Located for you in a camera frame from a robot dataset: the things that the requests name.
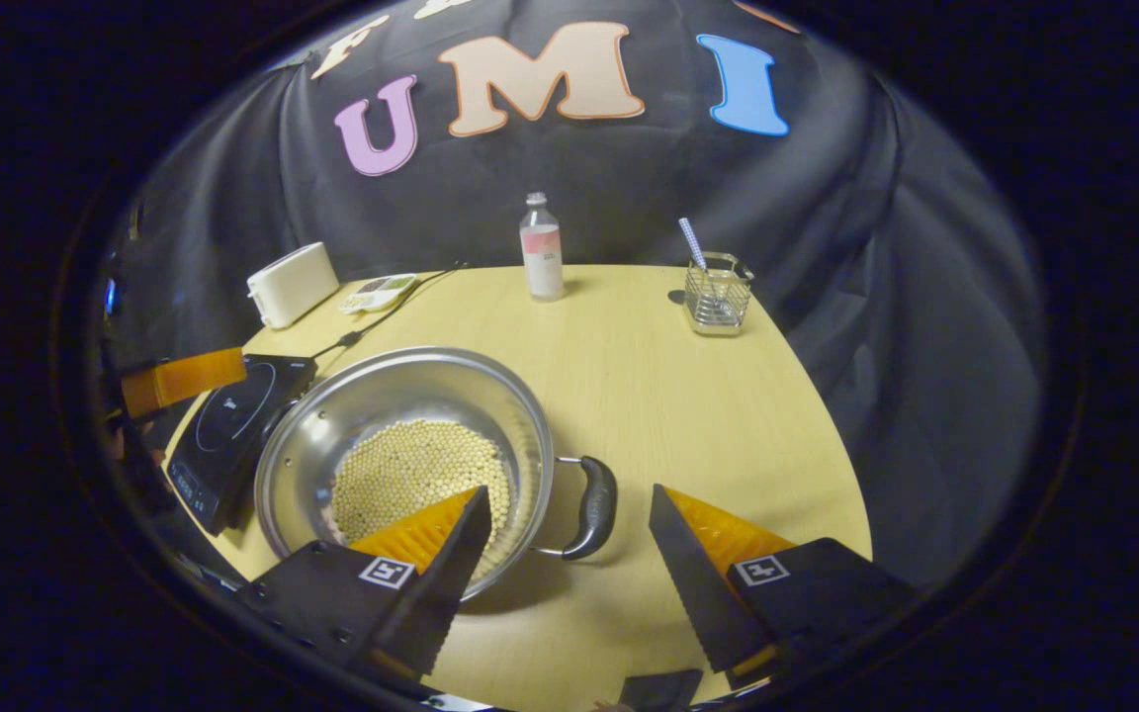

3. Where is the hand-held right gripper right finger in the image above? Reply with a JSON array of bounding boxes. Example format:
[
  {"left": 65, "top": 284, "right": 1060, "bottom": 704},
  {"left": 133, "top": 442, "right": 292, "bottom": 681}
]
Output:
[{"left": 649, "top": 483, "right": 917, "bottom": 683}]

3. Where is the steel pot with soybeans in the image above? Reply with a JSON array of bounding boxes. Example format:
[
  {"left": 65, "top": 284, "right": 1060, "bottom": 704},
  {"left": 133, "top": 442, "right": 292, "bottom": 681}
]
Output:
[{"left": 253, "top": 346, "right": 620, "bottom": 602}]

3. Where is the black power cable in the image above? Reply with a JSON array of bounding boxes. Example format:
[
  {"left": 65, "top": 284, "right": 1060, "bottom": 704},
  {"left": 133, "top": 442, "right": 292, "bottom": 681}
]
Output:
[{"left": 310, "top": 262, "right": 469, "bottom": 362}]

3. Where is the clear bottle with pink label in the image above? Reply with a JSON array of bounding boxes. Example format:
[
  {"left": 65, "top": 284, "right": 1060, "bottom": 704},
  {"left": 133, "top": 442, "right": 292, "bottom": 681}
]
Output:
[{"left": 519, "top": 192, "right": 567, "bottom": 302}]

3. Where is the striped straw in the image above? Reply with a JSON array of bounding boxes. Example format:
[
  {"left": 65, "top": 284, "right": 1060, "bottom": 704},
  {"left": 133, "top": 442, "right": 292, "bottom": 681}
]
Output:
[{"left": 678, "top": 218, "right": 709, "bottom": 273}]

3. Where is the white toaster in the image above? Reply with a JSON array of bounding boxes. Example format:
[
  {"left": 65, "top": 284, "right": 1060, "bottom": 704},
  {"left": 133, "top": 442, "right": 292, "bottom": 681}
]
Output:
[{"left": 246, "top": 242, "right": 341, "bottom": 330}]

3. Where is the black induction cooktop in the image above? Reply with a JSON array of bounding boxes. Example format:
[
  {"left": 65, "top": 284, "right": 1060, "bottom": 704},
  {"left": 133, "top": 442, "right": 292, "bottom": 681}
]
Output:
[{"left": 164, "top": 354, "right": 318, "bottom": 537}]

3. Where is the white divided dish of beans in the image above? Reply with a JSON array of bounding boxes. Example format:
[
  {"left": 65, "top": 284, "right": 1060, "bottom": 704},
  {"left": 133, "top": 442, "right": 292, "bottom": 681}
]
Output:
[{"left": 338, "top": 273, "right": 419, "bottom": 315}]

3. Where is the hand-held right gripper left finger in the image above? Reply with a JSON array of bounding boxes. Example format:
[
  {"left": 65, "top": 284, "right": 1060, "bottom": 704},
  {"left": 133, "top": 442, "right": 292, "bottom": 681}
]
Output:
[{"left": 233, "top": 485, "right": 493, "bottom": 683}]

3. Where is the wire mesh basket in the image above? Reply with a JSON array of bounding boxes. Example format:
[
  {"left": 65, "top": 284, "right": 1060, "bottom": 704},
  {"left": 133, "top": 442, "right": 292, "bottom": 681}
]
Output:
[{"left": 683, "top": 252, "right": 755, "bottom": 337}]

